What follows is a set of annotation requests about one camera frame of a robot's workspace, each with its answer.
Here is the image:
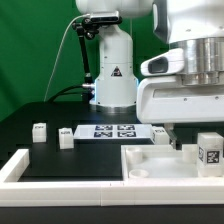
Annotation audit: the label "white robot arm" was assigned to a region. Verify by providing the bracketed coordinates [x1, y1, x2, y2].
[76, 0, 224, 124]

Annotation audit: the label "white marker plate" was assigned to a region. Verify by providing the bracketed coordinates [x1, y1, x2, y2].
[74, 124, 152, 140]

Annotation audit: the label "white camera cable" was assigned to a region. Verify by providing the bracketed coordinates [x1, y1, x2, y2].
[43, 13, 92, 103]

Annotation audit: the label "white U-shaped fence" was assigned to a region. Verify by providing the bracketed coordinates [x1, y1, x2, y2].
[0, 149, 224, 207]

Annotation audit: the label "white square table top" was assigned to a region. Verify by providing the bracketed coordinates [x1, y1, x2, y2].
[119, 143, 224, 182]

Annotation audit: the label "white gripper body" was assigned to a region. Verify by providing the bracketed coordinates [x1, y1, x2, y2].
[136, 76, 224, 124]

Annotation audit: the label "black base cables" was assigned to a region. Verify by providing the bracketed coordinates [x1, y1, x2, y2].
[46, 83, 96, 104]

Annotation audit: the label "grey camera on mount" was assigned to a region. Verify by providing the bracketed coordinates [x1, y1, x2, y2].
[90, 11, 122, 24]

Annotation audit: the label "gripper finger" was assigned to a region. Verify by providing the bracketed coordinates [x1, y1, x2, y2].
[164, 123, 177, 148]

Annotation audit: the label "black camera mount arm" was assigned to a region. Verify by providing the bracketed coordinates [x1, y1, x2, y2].
[72, 17, 99, 84]

